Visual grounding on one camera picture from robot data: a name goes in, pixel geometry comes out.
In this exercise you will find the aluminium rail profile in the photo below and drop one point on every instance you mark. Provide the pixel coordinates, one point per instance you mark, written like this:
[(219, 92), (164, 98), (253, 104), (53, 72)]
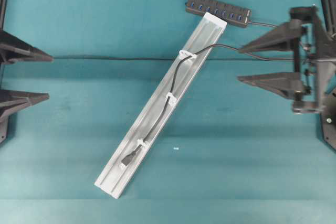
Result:
[(142, 134)]

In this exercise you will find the teal table mat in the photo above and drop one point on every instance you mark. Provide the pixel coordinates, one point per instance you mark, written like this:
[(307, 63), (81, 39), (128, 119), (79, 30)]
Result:
[(243, 156)]

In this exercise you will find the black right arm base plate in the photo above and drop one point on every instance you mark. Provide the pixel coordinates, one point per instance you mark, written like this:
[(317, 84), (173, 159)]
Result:
[(328, 121)]

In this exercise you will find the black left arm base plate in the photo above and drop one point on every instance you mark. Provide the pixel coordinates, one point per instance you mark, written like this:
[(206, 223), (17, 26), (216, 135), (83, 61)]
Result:
[(8, 128)]

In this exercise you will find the black USB hub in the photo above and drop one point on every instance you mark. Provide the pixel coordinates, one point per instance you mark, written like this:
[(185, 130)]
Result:
[(232, 14)]

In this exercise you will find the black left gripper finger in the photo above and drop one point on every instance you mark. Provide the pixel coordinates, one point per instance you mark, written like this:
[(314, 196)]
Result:
[(14, 50), (14, 101)]

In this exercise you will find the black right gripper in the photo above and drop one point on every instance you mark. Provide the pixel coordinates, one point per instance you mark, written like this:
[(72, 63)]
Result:
[(286, 37)]

